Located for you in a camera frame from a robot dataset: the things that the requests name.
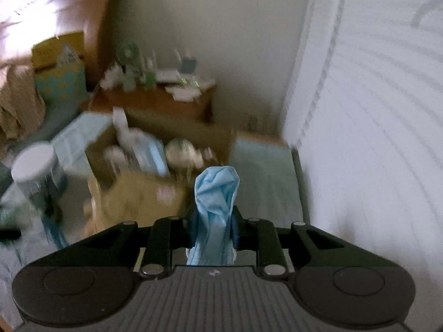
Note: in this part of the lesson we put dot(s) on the wooden nightstand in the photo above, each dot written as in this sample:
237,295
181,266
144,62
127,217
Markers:
155,102

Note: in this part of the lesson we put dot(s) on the white router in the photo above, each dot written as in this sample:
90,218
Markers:
173,75

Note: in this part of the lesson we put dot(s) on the clear jar with white lid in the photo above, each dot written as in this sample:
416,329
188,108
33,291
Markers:
34,169

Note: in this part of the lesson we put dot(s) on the white power strip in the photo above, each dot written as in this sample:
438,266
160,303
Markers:
110,77

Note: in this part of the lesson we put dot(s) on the yellow paper bag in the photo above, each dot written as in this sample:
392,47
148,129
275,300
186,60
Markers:
59,72

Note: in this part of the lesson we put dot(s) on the white louvered door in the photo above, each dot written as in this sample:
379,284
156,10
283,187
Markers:
373,128

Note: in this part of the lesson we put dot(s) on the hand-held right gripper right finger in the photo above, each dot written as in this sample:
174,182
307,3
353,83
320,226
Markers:
266,242

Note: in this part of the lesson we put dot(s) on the cardboard box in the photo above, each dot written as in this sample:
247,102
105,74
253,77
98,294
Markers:
214,138

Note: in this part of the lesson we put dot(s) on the wooden headboard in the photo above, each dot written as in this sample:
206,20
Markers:
86,13

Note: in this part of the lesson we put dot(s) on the light blue checked blanket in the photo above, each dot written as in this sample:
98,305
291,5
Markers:
266,179

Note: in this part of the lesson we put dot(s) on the green bottle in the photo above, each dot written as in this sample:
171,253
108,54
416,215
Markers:
150,80

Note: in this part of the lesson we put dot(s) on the small green desk fan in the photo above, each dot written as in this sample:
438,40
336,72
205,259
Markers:
128,57

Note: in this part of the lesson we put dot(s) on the brown floral cloth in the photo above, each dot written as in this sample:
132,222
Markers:
17,100

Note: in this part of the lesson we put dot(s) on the white remote control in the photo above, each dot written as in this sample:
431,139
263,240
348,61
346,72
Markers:
183,94

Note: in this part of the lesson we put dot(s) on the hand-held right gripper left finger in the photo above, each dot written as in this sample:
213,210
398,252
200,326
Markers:
162,235

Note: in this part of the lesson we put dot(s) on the small white screen device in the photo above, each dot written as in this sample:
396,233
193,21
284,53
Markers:
188,65

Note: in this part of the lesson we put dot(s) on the teal bed sheet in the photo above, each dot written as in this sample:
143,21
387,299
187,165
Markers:
59,117

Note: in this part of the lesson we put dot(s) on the tan and white gift box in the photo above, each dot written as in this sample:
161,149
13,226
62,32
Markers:
138,193

